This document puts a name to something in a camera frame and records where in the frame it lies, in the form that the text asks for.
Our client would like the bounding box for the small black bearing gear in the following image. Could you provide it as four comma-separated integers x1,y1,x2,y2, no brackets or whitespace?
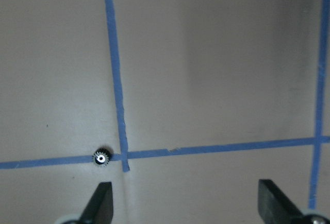
92,147,112,167

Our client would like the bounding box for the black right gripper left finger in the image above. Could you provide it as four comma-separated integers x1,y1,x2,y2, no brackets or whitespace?
77,182,114,224

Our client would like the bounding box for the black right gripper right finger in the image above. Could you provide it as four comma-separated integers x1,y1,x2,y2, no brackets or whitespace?
257,179,303,223

